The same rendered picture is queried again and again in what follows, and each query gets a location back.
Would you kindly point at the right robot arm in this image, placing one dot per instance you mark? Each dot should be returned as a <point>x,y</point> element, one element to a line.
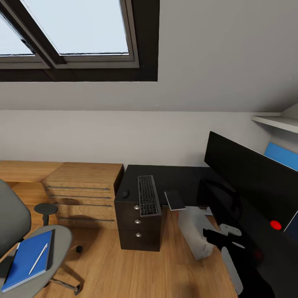
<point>245,277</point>

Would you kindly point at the mouse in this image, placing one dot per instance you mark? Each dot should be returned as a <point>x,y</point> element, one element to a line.
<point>126,193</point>

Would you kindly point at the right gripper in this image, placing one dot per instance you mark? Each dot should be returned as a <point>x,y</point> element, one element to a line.
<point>214,237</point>

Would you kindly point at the folder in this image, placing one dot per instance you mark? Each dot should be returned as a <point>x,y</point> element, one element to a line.
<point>24,259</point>

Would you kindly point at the notebook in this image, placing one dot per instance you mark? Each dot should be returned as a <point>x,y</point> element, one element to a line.
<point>174,200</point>

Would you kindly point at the swivel chair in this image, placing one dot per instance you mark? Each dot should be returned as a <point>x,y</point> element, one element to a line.
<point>15,224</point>

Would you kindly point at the keyboard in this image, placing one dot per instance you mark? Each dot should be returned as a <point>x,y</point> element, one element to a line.
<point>148,198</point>

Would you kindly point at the monitor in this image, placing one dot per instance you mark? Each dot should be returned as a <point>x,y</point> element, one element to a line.
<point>269,186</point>

